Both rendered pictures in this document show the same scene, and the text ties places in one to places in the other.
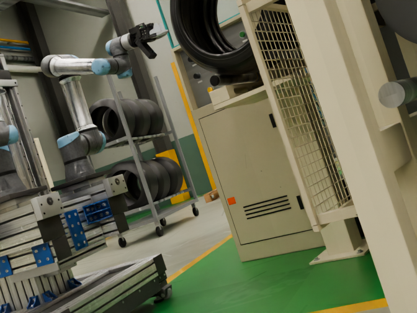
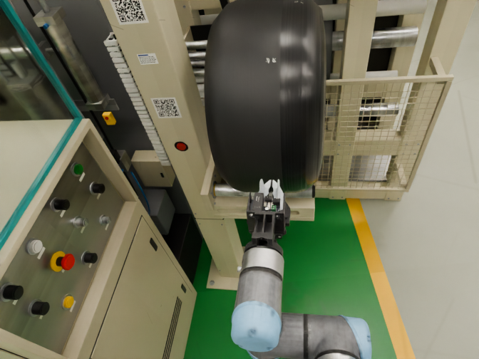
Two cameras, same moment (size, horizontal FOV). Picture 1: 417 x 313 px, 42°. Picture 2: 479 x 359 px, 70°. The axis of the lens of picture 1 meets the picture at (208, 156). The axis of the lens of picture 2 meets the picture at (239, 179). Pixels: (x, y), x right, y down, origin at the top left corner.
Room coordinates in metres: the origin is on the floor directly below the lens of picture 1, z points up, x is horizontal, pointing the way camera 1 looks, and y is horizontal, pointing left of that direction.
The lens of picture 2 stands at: (2.64, 0.43, 1.82)
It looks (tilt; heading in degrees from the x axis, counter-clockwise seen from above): 50 degrees down; 252
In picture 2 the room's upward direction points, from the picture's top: 12 degrees counter-clockwise
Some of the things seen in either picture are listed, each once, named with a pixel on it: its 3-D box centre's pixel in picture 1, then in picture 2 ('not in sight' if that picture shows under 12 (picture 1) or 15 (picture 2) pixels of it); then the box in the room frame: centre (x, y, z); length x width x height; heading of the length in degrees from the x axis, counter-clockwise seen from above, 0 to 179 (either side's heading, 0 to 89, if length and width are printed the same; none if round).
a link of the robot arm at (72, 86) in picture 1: (77, 104); not in sight; (2.81, 0.56, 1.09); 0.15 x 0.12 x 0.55; 147
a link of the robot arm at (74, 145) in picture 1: (71, 146); not in sight; (2.71, 0.63, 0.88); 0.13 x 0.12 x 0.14; 147
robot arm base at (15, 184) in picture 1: (5, 185); not in sight; (2.25, 0.84, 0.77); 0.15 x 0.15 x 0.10
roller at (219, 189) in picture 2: (235, 78); (262, 190); (2.36, -0.22, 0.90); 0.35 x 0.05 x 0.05; 145
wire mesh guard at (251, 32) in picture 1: (332, 102); (323, 144); (1.91, -0.48, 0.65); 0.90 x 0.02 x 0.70; 145
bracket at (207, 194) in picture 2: (280, 65); (217, 159); (2.43, -0.44, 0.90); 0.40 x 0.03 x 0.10; 55
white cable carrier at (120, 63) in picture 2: not in sight; (146, 109); (2.60, -0.49, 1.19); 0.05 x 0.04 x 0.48; 55
